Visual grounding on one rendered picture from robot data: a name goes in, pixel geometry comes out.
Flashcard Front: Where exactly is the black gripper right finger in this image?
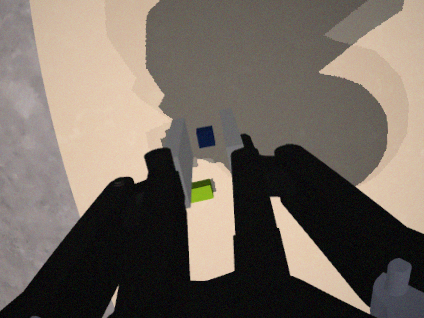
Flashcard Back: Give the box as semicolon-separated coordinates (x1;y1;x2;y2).
219;108;424;318

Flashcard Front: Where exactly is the lime green rod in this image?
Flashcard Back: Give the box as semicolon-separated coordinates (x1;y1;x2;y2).
191;179;214;203

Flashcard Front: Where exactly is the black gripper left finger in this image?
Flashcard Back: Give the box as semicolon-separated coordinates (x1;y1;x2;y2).
0;117;193;318

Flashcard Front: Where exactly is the small dark blue block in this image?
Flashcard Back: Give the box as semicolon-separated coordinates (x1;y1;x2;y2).
196;126;215;148

